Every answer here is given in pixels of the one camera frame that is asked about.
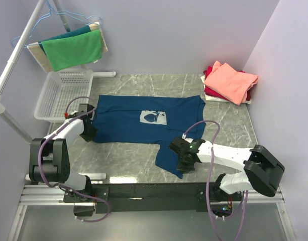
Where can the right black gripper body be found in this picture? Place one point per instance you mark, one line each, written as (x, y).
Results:
(184, 165)

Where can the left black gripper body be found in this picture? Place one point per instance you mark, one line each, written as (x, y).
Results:
(89, 133)

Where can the blue t shirt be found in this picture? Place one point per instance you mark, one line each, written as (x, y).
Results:
(149, 120)

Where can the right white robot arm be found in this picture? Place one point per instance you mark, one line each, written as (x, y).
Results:
(257, 169)

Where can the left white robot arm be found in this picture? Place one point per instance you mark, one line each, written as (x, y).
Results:
(49, 157)

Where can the white plastic laundry basket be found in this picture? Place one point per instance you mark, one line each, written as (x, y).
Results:
(59, 89)

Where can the white rack foot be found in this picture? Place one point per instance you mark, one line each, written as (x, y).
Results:
(107, 74)

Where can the black base beam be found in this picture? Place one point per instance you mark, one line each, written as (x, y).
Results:
(153, 196)

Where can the white folded t shirt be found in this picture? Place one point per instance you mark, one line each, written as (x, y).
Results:
(213, 98)

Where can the salmon folded t shirt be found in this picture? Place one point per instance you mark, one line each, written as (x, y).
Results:
(229, 83)

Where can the green towel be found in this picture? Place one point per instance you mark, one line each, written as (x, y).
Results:
(72, 51)

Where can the white clothes rack pole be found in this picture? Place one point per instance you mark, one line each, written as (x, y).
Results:
(11, 63)

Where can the teal towel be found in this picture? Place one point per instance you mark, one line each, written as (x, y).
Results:
(68, 33)

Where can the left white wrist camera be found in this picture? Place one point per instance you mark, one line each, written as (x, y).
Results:
(71, 115)

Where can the aluminium rail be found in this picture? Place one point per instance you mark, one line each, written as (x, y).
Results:
(43, 195)

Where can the blue wire hanger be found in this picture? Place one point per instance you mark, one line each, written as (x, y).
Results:
(58, 11)

